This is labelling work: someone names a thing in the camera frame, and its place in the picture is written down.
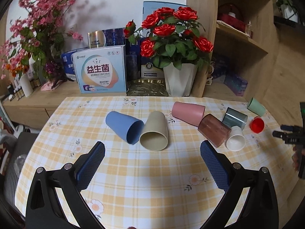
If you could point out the red plastic cup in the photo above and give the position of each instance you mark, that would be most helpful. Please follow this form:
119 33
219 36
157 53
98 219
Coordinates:
257 125

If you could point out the translucent teal cup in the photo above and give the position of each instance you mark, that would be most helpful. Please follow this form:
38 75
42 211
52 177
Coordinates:
235 118

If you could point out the yellow plaid floral tablecloth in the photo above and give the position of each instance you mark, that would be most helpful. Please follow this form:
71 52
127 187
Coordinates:
171 188

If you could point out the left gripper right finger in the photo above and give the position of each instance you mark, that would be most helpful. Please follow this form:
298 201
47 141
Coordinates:
260 209

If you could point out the large blue box behind roses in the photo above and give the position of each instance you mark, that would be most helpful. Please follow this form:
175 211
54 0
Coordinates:
150 6

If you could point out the gold embossed tray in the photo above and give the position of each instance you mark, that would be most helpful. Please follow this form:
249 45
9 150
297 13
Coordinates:
147 87

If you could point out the white cylinder bottle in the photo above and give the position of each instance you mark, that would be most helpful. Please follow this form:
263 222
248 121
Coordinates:
26 85

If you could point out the white cup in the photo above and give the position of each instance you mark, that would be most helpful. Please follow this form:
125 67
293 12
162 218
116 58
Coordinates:
236 140

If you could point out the wooden shelf unit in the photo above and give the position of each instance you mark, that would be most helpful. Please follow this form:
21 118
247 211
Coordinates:
251 58

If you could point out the light blue probiotic box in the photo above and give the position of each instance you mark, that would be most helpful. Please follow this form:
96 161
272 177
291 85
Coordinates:
101 70

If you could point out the person's right hand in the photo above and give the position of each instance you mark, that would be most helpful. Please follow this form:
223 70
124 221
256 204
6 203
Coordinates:
295 157

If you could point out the clear glass bottle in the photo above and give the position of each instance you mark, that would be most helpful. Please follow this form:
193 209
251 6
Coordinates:
249 30

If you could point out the mint green cup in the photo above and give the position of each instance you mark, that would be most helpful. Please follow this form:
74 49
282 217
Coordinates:
255 107

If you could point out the beige cup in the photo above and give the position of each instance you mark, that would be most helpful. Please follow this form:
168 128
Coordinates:
155 136

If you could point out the red rose bouquet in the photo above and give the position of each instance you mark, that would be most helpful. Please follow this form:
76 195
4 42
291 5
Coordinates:
171 36

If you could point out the papers on shelf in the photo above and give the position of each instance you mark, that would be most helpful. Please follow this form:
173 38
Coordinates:
228 25

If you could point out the pink speckled cup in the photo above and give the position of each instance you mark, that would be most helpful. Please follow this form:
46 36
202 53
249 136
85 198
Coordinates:
188 112

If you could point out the pink blossom branch arrangement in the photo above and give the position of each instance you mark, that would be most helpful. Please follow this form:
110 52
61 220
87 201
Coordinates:
37 40

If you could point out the blue cup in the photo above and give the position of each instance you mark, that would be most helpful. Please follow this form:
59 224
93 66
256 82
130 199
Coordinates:
128 128

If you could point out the translucent brown cup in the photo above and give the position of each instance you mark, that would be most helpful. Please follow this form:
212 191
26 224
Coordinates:
214 130

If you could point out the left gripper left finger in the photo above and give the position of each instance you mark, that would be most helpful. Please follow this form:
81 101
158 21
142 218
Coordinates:
43 208

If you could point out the wooden sideboard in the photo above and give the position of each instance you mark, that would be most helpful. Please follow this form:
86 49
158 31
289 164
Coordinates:
34 111

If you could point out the purple small box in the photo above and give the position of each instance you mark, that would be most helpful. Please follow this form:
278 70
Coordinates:
236 84

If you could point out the silver canister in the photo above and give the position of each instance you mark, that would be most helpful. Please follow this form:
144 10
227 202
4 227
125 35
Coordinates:
96 39

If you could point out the red basket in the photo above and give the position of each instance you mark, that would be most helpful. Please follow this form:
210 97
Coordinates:
230 14

